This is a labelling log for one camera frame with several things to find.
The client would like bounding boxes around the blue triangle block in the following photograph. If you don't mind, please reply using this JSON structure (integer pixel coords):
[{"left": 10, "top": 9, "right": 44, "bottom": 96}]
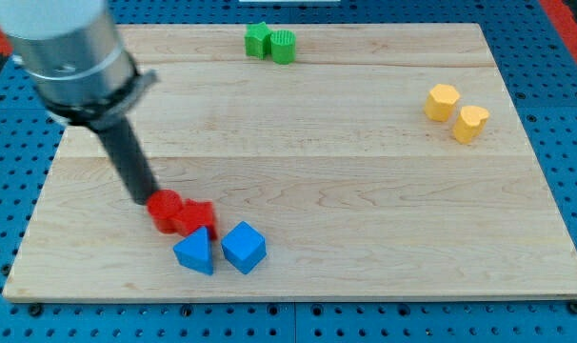
[{"left": 172, "top": 227, "right": 213, "bottom": 275}]

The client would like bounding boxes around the yellow hexagon block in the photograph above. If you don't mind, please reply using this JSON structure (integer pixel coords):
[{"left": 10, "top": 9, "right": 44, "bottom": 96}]
[{"left": 424, "top": 84, "right": 461, "bottom": 122}]

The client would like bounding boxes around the yellow heart block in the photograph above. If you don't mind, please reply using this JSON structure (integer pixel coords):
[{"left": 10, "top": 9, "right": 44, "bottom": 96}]
[{"left": 452, "top": 106, "right": 489, "bottom": 144}]

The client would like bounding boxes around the blue cube block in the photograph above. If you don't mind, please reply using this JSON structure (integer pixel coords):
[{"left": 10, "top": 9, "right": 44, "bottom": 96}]
[{"left": 221, "top": 221, "right": 267, "bottom": 274}]

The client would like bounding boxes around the red star block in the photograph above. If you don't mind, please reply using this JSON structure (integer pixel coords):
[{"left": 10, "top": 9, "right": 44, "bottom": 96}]
[{"left": 170, "top": 199, "right": 218, "bottom": 240}]

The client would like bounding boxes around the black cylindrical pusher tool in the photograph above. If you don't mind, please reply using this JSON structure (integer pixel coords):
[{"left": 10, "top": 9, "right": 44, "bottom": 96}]
[{"left": 97, "top": 117, "right": 159, "bottom": 205}]

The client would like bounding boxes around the green star block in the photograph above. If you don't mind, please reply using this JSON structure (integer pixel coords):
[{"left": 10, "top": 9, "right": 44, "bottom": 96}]
[{"left": 244, "top": 22, "right": 272, "bottom": 59}]

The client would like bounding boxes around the red cylinder block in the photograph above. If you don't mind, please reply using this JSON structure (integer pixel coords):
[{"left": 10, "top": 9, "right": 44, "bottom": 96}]
[{"left": 146, "top": 189, "right": 183, "bottom": 234}]

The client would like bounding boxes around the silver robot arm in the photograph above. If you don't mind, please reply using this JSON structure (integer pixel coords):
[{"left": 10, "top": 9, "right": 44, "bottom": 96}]
[{"left": 0, "top": 0, "right": 156, "bottom": 133}]

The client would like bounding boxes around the wooden board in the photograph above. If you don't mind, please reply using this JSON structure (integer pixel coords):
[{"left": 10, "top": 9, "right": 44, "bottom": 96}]
[{"left": 3, "top": 23, "right": 577, "bottom": 304}]

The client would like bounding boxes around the green circle block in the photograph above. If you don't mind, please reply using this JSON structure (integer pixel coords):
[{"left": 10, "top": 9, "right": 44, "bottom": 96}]
[{"left": 270, "top": 30, "right": 296, "bottom": 65}]

